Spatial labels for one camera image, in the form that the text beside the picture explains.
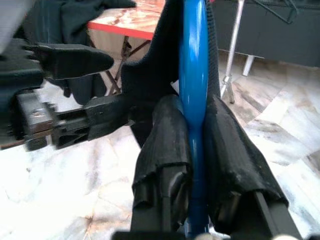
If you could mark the marble pattern folding table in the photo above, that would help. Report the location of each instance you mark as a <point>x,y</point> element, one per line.
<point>125,17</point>

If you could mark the chrome clothes rack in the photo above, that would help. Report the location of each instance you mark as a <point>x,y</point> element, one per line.
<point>235,37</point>

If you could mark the thin black clothes hanger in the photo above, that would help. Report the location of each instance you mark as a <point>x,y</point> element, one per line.
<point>289,22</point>

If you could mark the blue plastic clothes hanger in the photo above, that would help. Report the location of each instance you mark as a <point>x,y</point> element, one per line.
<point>193,62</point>

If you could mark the black TV cabinet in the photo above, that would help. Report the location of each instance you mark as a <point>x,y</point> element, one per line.
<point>275,37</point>

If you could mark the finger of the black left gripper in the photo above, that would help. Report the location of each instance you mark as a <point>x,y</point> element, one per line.
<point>75,62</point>
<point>107,117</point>

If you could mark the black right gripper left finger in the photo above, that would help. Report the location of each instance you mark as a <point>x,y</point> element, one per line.
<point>162,140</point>

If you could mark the dark garment with ribbed collar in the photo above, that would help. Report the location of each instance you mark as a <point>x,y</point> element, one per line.
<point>150,75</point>

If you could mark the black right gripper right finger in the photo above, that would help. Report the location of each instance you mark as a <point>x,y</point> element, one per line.
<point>230,150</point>

